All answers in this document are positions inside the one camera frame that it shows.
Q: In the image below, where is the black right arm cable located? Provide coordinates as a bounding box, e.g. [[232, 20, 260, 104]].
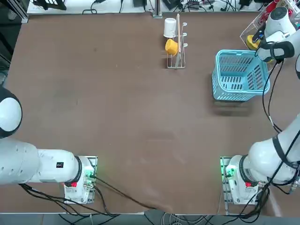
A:
[[262, 60, 285, 134]]

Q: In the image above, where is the dark left arm cable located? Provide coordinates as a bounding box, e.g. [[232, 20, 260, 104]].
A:
[[92, 175, 158, 210]]

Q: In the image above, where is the yellow cup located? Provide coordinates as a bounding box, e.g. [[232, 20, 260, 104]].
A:
[[165, 38, 179, 56]]

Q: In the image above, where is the aluminium frame post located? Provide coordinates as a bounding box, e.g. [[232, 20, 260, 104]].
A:
[[152, 0, 163, 18]]

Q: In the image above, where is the clear acrylic rack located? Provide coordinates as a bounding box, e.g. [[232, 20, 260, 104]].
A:
[[239, 0, 300, 54]]

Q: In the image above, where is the aluminium side rail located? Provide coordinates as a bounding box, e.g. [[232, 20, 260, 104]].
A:
[[0, 0, 29, 24]]

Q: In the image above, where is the blue plastic basket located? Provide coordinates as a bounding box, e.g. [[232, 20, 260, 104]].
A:
[[211, 49, 271, 102]]

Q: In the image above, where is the white wire cup rack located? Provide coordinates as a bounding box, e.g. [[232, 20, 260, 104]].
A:
[[166, 13, 188, 69]]

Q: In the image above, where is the white cracker box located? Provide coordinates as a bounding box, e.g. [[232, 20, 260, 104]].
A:
[[275, 0, 293, 8]]

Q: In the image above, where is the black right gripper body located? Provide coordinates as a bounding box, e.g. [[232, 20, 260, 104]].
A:
[[252, 24, 267, 43]]

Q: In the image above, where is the white cup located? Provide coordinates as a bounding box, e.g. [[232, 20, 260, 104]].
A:
[[163, 18, 177, 38]]

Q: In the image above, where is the black stand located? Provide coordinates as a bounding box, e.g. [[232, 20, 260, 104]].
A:
[[32, 0, 68, 11]]

